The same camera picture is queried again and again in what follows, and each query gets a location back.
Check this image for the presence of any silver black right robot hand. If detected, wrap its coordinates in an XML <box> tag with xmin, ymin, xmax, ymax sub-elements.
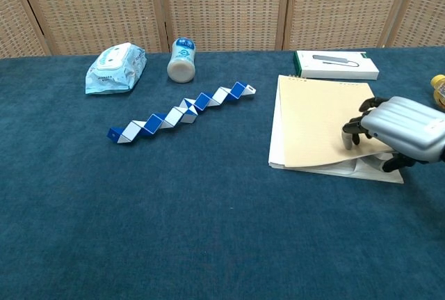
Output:
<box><xmin>342</xmin><ymin>96</ymin><xmax>445</xmax><ymax>173</ymax></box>

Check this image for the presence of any notebook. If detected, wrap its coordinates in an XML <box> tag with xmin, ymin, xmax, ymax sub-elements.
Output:
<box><xmin>268</xmin><ymin>74</ymin><xmax>405</xmax><ymax>185</ymax></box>

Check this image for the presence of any orange juice plastic bottle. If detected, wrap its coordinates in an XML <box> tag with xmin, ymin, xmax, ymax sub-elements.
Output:
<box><xmin>430</xmin><ymin>74</ymin><xmax>445</xmax><ymax>110</ymax></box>

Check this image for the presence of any white USB hub box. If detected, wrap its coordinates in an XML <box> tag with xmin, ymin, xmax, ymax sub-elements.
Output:
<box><xmin>293</xmin><ymin>49</ymin><xmax>380</xmax><ymax>81</ymax></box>

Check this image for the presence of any woven bamboo folding screen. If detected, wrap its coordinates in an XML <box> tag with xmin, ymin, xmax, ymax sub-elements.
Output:
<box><xmin>0</xmin><ymin>0</ymin><xmax>445</xmax><ymax>59</ymax></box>

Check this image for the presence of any blue white snake puzzle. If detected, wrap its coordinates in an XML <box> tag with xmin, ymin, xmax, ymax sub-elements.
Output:
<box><xmin>106</xmin><ymin>81</ymin><xmax>258</xmax><ymax>145</ymax></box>

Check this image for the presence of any white milk drink bottle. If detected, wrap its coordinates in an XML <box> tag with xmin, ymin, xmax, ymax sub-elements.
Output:
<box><xmin>167</xmin><ymin>37</ymin><xmax>197</xmax><ymax>84</ymax></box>

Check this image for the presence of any blue carpet table cloth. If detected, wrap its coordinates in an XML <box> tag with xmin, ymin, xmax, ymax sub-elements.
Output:
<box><xmin>0</xmin><ymin>47</ymin><xmax>445</xmax><ymax>300</ymax></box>

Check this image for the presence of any light blue wet wipes pack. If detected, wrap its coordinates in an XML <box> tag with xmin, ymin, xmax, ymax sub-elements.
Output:
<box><xmin>85</xmin><ymin>42</ymin><xmax>147</xmax><ymax>96</ymax></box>

